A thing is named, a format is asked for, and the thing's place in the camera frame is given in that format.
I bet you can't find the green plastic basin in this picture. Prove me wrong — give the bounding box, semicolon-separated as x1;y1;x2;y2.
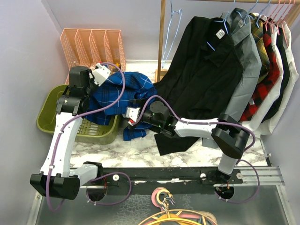
36;84;120;145

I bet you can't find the pink mesh file organizer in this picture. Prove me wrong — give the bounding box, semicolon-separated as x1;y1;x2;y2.
60;29;126;71

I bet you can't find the red plaid shirt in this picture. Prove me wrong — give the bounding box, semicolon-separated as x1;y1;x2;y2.
240;20;280;121

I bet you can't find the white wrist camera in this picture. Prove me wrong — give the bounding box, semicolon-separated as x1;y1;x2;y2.
90;63;111;87
125;107;141;122

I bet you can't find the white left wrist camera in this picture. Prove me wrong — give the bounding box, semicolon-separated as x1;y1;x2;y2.
90;63;111;87

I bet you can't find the black shirt on hanger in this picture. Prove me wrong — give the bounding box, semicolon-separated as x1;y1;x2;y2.
153;15;246;156
260;23;290;121

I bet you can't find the white shirt on hanger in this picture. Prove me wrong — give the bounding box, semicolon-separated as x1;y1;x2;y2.
240;16;284;131

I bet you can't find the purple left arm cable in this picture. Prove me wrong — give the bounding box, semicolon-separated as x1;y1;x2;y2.
45;62;132;212

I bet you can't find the blue plaid shirt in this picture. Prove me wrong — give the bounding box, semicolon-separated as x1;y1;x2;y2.
83;71;158;142

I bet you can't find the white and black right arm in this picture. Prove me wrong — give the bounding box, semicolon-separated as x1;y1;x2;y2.
123;99;250;183

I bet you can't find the white outer shirt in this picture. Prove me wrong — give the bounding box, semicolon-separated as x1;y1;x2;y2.
260;20;300;136

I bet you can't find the wooden clothes rack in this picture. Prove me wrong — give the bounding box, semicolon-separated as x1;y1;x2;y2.
155;0;300;82

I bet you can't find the black mounting rail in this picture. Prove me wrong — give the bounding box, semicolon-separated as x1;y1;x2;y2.
92;167;243;195

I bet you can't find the bundle of coloured hangers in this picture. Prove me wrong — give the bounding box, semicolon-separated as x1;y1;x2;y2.
139;187;218;225

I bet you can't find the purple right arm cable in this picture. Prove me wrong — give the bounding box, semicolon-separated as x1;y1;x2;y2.
135;95;261;204

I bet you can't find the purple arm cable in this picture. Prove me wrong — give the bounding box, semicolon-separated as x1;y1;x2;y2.
45;62;132;212
135;95;261;204

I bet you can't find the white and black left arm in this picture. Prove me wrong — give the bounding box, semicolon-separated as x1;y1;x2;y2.
30;65;110;200

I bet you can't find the light blue wire hanger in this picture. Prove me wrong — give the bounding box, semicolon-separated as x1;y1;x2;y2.
161;0;182;68

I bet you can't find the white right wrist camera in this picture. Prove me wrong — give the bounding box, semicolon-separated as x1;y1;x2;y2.
125;107;141;122

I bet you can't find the yellow plaid shirt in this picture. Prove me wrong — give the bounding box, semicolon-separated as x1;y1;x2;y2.
249;13;270;83

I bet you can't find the grey shirt on hanger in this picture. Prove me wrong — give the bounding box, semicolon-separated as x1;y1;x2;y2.
202;7;263;149

